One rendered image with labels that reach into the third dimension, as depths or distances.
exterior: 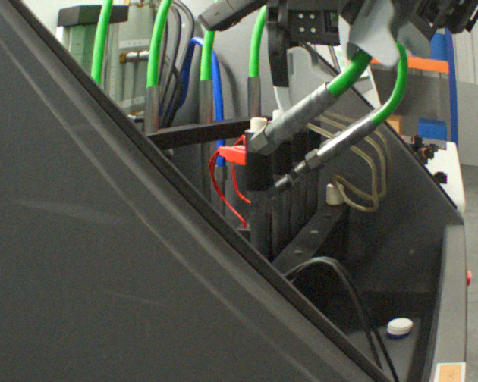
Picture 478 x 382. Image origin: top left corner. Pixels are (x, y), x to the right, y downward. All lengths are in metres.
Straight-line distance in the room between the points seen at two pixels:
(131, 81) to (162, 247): 0.68
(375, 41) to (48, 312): 0.31
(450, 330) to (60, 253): 0.38
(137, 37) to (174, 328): 0.71
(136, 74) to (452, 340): 0.68
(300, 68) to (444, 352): 0.33
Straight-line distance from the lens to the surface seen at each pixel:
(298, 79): 0.64
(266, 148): 0.57
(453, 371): 0.50
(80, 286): 0.38
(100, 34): 0.74
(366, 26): 0.47
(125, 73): 0.98
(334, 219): 0.88
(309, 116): 0.54
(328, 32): 0.62
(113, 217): 0.35
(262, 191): 0.68
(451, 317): 0.63
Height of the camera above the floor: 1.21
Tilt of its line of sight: 13 degrees down
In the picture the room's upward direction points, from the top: straight up
